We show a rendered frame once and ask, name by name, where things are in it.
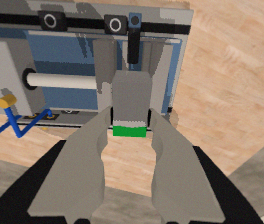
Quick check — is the grey block with green end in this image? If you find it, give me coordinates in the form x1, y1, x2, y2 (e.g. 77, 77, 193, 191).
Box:
112, 70, 153, 137

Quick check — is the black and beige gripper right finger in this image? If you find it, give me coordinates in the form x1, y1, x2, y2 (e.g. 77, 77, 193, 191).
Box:
147, 108, 264, 224

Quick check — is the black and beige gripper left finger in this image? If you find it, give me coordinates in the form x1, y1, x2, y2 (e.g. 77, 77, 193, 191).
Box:
0, 106, 113, 224

